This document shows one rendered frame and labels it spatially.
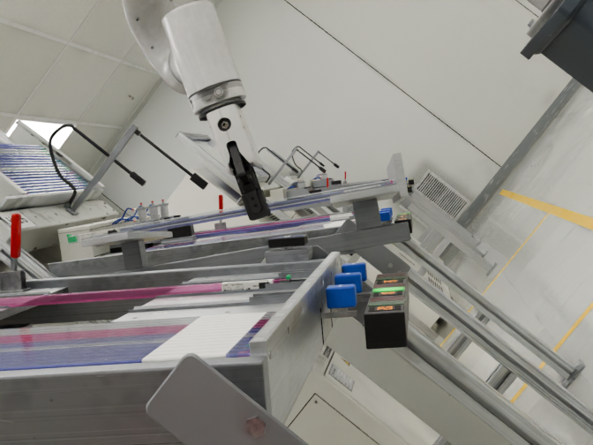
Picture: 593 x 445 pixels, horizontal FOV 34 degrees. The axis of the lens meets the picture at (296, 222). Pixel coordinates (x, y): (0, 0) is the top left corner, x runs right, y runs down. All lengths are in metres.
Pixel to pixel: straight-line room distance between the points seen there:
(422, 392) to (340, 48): 7.34
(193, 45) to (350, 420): 0.99
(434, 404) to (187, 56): 0.66
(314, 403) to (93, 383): 1.50
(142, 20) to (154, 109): 7.48
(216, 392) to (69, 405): 0.12
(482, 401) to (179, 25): 0.69
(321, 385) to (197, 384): 1.53
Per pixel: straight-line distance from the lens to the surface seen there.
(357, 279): 1.12
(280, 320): 0.75
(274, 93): 8.83
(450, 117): 8.73
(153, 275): 1.37
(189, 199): 5.78
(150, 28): 1.58
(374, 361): 1.57
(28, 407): 0.70
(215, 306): 1.03
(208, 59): 1.47
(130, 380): 0.67
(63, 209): 2.60
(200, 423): 0.62
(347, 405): 2.15
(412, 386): 1.58
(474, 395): 1.38
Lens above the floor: 0.72
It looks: 3 degrees up
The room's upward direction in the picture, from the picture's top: 52 degrees counter-clockwise
